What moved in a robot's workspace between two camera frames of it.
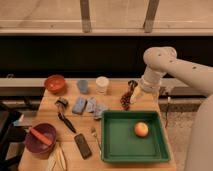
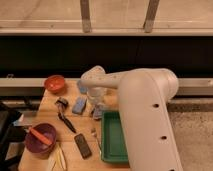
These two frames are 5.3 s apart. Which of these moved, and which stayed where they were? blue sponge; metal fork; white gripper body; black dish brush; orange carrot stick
Moved: white gripper body
Stayed: orange carrot stick; blue sponge; metal fork; black dish brush
